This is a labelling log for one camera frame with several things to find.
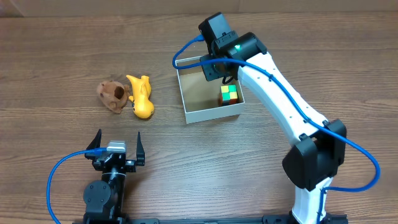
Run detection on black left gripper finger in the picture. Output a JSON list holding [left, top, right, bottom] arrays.
[[136, 132, 145, 166], [85, 129, 102, 160]]

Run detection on colourful puzzle cube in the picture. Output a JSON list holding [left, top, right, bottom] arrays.
[[220, 85, 239, 106]]

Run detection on white cardboard box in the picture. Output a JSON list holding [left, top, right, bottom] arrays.
[[177, 67, 245, 124]]

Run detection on yellow rubber duck toy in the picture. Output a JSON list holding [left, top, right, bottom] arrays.
[[126, 75, 154, 119]]

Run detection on brown plush toy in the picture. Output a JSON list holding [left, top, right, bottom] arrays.
[[96, 80, 130, 114]]

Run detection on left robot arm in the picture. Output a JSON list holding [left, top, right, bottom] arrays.
[[83, 130, 145, 223]]

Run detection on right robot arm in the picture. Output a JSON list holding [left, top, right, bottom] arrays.
[[196, 32, 348, 223]]

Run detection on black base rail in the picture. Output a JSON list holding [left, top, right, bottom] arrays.
[[72, 213, 348, 224]]

